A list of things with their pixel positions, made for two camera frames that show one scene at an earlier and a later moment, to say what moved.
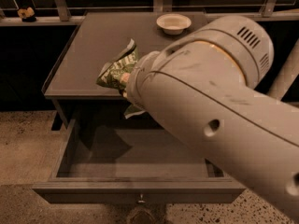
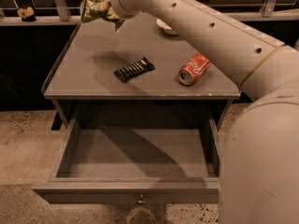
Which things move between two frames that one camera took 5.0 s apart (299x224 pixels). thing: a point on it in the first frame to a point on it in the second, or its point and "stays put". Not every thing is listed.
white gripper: (133, 85) to (120, 4)
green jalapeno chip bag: (116, 75) to (95, 7)
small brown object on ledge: (27, 14) stays put
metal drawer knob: (141, 201) stays put
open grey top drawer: (131, 161) stays put
